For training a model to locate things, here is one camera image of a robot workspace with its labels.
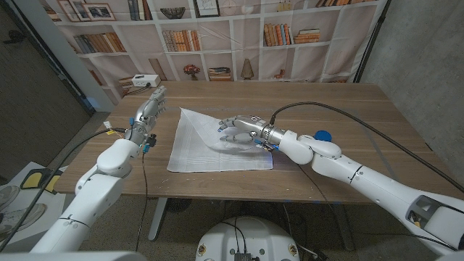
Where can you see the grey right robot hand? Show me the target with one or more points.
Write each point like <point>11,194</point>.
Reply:
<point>253,125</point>

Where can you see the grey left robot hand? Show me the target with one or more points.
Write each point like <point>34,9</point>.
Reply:
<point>146,114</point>

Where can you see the white cloth napkin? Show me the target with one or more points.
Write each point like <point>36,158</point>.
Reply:
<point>192,152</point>

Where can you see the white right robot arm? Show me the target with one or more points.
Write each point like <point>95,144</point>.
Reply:
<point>380,188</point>

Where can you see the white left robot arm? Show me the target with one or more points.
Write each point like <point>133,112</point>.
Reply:
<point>94,188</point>

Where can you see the blue round block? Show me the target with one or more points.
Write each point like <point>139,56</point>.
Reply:
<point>322,135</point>

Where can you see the white power strip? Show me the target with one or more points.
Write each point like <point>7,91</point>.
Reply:
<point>145,80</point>

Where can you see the printed bookshelf backdrop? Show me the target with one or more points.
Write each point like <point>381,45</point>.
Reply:
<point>246,47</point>

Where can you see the grey metal table leg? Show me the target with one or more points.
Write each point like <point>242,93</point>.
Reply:
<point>344,228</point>
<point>157,221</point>

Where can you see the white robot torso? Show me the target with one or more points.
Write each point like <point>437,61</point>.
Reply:
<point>250,239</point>

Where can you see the white floor mat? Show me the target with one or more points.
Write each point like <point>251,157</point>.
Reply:
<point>54,203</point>

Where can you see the yellow and black floor pad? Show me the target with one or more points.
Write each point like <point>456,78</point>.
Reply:
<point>34,178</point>

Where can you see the black backdrop stand pole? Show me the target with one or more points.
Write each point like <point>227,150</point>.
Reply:
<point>369,43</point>

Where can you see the grey sneaker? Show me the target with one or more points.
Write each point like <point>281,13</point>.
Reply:
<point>8,195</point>
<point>21,217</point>

